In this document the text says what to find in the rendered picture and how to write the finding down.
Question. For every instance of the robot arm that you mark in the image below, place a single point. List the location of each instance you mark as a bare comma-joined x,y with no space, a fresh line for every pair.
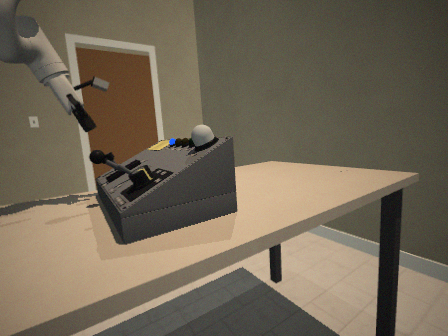
30,46

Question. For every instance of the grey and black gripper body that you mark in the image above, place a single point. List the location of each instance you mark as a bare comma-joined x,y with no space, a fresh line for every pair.
61,87

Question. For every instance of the grey control console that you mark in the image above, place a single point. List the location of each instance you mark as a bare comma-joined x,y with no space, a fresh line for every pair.
177,183

